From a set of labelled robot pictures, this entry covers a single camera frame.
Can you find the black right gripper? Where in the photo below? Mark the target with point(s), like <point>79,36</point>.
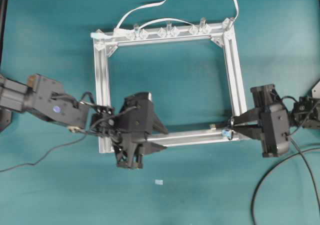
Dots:
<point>273,119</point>

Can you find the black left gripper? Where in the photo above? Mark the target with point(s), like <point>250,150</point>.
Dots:
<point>129,130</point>

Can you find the front right blue taped post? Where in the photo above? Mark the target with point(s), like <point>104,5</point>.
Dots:
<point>227,133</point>

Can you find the far right metal post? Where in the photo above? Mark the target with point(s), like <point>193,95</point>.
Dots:
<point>231,22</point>

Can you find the metal standoff post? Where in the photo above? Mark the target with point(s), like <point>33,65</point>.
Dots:
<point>169,28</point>
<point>202,24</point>

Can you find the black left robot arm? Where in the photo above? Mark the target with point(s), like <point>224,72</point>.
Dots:
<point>47,100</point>

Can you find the aluminium extrusion square frame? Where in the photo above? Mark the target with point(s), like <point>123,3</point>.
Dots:
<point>216,32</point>

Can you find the black vertical rail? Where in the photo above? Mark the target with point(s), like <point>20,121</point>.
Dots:
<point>3,13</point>

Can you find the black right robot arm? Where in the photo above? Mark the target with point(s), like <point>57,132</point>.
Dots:
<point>304,114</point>

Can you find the metal post with blue tape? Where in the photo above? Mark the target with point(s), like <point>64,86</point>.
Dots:
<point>136,30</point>

